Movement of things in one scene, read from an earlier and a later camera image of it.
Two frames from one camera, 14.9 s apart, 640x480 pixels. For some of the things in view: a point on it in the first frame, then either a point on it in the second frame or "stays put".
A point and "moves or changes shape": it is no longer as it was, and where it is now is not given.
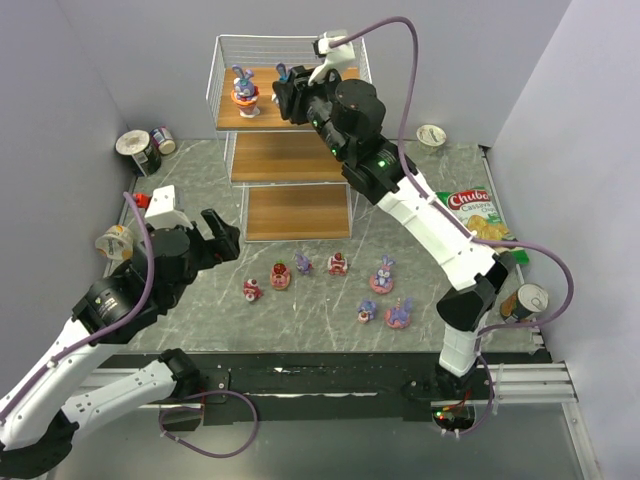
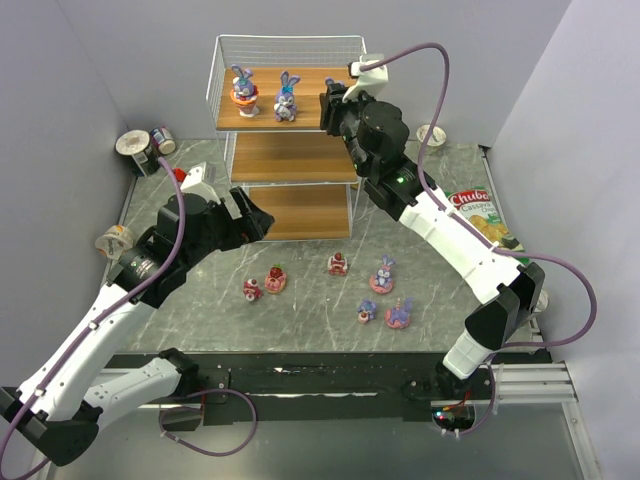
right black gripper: [291, 95] to [334, 111]
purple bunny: [245, 94] stays put
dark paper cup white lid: [144, 156] stays put
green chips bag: [475, 209] stays put
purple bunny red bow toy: [303, 263] moves or changes shape
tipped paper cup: [116, 243] stays put
